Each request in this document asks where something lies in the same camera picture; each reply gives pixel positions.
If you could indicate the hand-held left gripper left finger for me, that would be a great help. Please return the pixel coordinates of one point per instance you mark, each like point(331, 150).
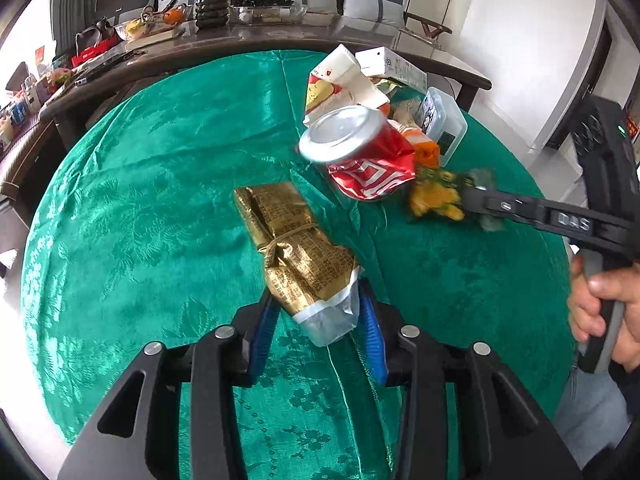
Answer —
point(265, 332)

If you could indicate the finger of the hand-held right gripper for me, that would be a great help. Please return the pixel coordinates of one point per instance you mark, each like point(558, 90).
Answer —
point(505, 206)

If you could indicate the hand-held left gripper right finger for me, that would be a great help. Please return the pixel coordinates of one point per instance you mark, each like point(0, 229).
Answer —
point(372, 340)

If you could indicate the gold snack bag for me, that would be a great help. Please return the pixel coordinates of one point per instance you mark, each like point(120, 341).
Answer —
point(300, 255)

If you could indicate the white and red paper cup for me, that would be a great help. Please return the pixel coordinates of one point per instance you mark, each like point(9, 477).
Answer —
point(345, 80)

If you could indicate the person's right hand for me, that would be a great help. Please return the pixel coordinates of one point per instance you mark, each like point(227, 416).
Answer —
point(617, 287)

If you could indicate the dark wooden door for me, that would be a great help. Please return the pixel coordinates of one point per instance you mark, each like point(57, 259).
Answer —
point(582, 90)

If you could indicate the orange snack wrapper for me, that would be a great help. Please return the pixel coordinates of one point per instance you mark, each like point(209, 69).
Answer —
point(427, 152)

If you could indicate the clear plastic container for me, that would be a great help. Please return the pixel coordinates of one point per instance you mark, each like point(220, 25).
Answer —
point(445, 120)

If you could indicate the crushed red soda can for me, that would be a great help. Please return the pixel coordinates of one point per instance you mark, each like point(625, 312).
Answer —
point(370, 170)

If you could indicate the white carton box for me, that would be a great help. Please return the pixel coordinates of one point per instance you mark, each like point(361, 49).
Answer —
point(395, 67)

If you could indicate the green tablecloth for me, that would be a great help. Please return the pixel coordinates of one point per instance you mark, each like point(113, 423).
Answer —
point(150, 185)

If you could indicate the person's jeans leg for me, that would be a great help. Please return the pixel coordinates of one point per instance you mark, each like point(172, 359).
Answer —
point(590, 410)

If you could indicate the dark wooden long table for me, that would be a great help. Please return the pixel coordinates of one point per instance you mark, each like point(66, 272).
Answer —
point(300, 35)

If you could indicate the glass bowl of dark fruit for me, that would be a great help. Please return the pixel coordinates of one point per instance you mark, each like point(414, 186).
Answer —
point(270, 7)

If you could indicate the black phone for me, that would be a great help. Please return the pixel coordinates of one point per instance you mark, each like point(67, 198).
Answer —
point(90, 76)

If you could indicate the red box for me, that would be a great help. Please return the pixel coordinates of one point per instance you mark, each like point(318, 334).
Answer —
point(92, 55)

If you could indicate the small glass bowl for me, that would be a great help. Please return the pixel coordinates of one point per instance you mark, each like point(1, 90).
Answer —
point(131, 30)

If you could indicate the dark bag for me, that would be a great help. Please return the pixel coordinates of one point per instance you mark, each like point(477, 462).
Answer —
point(92, 35)

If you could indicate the grey curtain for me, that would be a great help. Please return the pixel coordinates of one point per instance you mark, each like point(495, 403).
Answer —
point(70, 5)

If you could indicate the red wall decoration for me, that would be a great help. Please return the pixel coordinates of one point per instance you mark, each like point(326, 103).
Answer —
point(634, 130)

